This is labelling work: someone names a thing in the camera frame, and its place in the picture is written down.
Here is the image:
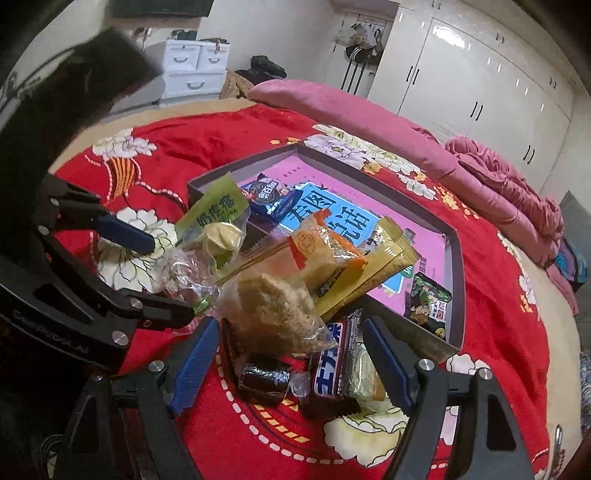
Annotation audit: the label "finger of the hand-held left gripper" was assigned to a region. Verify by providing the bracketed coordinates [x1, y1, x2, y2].
[34, 178, 156, 254]
[0, 231, 195, 370]

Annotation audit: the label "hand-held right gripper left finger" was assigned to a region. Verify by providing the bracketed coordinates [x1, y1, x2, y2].
[55, 316, 221, 480]

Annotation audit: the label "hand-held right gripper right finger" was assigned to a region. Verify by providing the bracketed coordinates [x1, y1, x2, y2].
[362, 316, 536, 480]

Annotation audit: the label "clear pale cake packet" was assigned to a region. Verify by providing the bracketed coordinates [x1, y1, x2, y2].
[344, 344, 407, 411]

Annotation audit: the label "clear nut snack packet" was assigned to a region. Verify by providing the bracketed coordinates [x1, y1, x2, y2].
[154, 249, 222, 319]

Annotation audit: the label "dark chocolate bar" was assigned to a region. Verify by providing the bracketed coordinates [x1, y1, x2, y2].
[300, 307, 365, 418]

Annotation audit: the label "dark candy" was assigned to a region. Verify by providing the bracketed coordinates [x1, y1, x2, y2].
[228, 353, 315, 408]

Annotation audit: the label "green milk candy packet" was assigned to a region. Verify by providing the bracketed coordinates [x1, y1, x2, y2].
[174, 173, 252, 273]

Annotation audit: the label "clear brown crumbly cake packet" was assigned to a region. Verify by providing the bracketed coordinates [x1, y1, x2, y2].
[217, 272, 338, 358]

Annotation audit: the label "yellow wafer packet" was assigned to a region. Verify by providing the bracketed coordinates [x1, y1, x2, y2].
[314, 216, 420, 324]

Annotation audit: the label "orange bread packet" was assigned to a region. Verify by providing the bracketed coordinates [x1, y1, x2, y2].
[287, 215, 368, 301]

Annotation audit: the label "grey box with pink lining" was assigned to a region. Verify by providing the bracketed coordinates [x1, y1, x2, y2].
[187, 143, 466, 354]

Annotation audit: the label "dark green snack packet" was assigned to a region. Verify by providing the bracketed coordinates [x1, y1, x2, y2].
[404, 272, 453, 340]

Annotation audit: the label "white drawer cabinet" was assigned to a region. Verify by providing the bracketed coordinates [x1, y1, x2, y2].
[161, 39, 229, 100]

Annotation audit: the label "black television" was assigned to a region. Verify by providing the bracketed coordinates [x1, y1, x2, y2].
[113, 0, 213, 19]

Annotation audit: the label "red floral blanket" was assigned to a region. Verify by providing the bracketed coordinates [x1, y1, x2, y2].
[48, 104, 555, 480]

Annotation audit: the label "brown textured cloth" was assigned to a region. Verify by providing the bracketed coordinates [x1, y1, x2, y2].
[219, 71, 254, 100]

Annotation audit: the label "blue cookie packet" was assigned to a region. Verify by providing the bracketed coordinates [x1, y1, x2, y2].
[240, 174, 303, 222]

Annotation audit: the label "dark bag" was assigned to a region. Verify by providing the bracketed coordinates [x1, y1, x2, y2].
[235, 55, 287, 86]

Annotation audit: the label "grey patterned cloth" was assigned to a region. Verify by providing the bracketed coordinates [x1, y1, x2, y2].
[578, 351, 591, 402]

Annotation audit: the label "colourful cloth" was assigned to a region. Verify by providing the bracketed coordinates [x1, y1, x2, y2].
[551, 240, 589, 296]

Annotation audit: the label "crumpled pink blanket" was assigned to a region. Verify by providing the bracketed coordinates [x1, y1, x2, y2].
[445, 136, 578, 315]

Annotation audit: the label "pink quilt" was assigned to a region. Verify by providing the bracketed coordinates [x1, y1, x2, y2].
[247, 78, 555, 259]

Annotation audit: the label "hanging clothes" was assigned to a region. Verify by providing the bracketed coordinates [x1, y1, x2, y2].
[344, 21, 384, 61]

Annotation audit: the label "white wardrobe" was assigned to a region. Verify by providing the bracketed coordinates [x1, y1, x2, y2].
[367, 4, 573, 195]

